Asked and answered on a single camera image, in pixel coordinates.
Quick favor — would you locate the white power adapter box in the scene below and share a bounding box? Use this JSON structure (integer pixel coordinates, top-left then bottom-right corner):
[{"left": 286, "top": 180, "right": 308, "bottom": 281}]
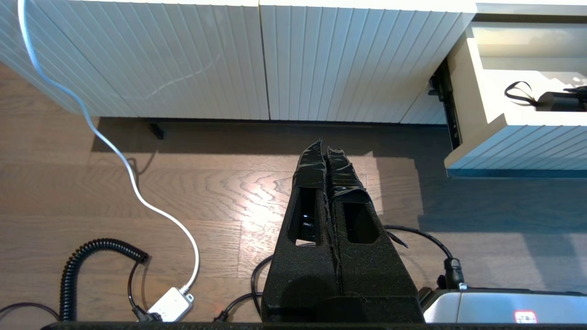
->
[{"left": 147, "top": 287, "right": 194, "bottom": 322}]

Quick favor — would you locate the thin black floor cable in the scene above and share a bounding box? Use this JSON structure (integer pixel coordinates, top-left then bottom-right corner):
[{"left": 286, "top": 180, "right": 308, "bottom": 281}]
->
[{"left": 0, "top": 302, "right": 60, "bottom": 320}]

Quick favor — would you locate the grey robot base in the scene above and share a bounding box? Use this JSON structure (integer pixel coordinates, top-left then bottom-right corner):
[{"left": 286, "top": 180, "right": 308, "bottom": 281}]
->
[{"left": 420, "top": 288, "right": 587, "bottom": 324}]

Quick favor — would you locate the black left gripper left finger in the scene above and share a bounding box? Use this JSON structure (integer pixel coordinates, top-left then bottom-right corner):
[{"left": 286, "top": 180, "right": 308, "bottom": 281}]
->
[{"left": 260, "top": 139, "right": 343, "bottom": 322}]

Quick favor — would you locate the white fluted drawer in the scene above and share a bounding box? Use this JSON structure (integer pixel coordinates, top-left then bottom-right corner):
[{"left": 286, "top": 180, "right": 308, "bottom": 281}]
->
[{"left": 444, "top": 22, "right": 587, "bottom": 179}]

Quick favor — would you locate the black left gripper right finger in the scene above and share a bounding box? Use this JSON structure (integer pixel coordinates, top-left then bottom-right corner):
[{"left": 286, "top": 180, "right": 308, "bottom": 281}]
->
[{"left": 326, "top": 147, "right": 425, "bottom": 322}]

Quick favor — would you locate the black coiled cable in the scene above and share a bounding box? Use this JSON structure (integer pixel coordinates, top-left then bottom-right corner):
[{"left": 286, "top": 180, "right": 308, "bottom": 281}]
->
[{"left": 60, "top": 238, "right": 163, "bottom": 322}]

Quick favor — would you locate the white power cable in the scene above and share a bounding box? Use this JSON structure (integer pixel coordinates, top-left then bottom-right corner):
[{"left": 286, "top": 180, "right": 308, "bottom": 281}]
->
[{"left": 17, "top": 0, "right": 201, "bottom": 294}]

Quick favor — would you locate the white tv cabinet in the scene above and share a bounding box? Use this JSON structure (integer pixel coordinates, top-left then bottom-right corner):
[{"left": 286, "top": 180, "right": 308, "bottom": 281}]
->
[{"left": 0, "top": 0, "right": 587, "bottom": 139}]

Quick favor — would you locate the black umbrella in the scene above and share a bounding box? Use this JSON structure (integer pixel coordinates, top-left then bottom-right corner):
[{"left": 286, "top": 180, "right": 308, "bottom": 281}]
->
[{"left": 504, "top": 81, "right": 587, "bottom": 113}]

